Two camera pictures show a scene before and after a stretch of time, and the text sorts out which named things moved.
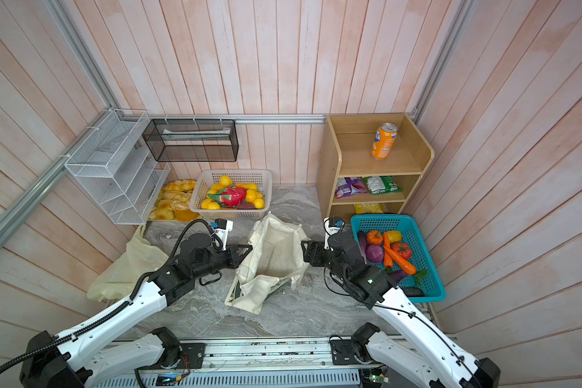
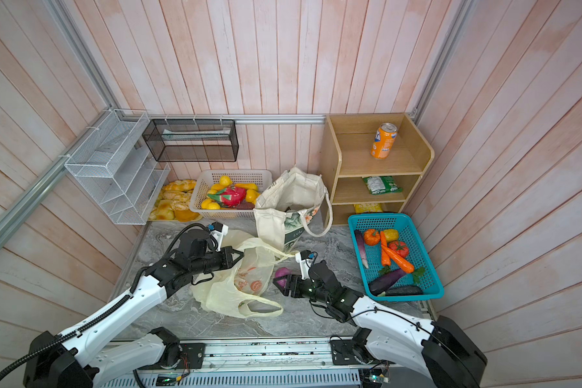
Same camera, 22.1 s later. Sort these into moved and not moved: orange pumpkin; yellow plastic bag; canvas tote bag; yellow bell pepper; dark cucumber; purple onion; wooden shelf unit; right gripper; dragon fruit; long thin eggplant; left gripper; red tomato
Moved: canvas tote bag; purple onion; right gripper; yellow plastic bag
Not moved: red tomato; yellow bell pepper; dark cucumber; left gripper; orange pumpkin; dragon fruit; wooden shelf unit; long thin eggplant
